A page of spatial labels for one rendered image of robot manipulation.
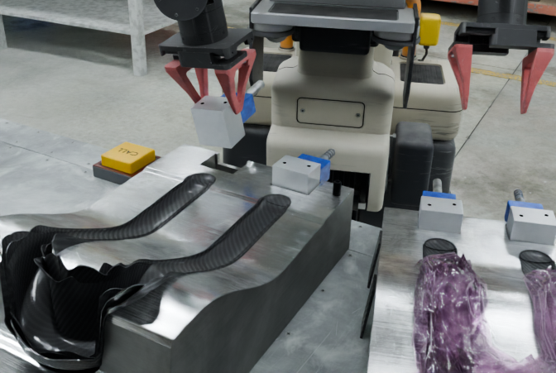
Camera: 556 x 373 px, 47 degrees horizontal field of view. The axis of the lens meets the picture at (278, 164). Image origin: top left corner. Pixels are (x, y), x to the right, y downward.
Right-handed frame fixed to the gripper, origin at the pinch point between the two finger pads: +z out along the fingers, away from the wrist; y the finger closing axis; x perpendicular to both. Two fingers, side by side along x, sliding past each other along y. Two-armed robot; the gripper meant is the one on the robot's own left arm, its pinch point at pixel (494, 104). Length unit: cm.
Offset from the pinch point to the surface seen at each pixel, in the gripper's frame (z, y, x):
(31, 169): 13, -67, 16
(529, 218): 13.3, 5.0, -0.9
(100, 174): 13, -55, 15
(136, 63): -44, -151, 288
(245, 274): 20.5, -26.0, -17.3
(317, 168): 9.4, -20.7, -0.9
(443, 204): 12.6, -5.0, 0.4
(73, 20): -70, -198, 298
